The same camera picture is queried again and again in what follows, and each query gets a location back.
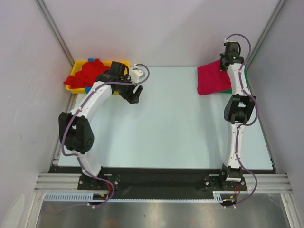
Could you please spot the corner aluminium post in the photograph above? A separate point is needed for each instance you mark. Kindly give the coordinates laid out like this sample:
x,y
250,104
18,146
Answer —
x,y
54,29
272,19

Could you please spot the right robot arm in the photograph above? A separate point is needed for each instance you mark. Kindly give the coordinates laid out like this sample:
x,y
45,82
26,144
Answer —
x,y
237,113

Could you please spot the blue t shirt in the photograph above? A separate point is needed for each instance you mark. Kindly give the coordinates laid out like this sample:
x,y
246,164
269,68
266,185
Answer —
x,y
92,70

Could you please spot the slotted cable duct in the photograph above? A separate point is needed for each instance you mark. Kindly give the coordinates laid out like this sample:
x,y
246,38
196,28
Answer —
x,y
101,197

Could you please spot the aluminium frame rail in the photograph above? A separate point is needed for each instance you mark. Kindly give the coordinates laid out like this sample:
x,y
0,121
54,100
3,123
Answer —
x,y
265,183

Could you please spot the magenta t shirt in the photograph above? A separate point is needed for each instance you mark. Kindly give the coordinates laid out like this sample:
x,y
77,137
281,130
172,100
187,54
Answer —
x,y
211,80

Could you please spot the yellow plastic bin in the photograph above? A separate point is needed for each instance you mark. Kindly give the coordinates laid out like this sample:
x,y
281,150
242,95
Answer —
x,y
78,66

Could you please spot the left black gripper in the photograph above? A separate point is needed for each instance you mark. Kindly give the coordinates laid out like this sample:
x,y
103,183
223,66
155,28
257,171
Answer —
x,y
131,98

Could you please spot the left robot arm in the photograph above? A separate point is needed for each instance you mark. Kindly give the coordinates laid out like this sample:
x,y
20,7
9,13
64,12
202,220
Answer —
x,y
75,131

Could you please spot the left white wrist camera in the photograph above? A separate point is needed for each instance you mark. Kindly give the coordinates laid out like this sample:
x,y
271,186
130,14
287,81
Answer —
x,y
136,74

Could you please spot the red t shirt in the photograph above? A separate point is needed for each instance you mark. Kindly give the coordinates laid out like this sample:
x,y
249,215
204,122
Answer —
x,y
85,74

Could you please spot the green t shirt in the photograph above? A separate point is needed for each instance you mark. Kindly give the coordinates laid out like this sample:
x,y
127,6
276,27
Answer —
x,y
230,91

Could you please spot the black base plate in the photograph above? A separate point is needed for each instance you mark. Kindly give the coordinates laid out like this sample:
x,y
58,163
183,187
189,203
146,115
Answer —
x,y
153,183

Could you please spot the right corner aluminium post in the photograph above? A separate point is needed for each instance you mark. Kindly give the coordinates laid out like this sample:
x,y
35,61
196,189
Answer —
x,y
272,19

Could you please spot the left corner aluminium post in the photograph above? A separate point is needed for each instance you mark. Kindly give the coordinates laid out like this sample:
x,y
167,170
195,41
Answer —
x,y
54,29

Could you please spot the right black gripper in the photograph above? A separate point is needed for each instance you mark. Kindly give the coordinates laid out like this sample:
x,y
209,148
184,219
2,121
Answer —
x,y
222,67

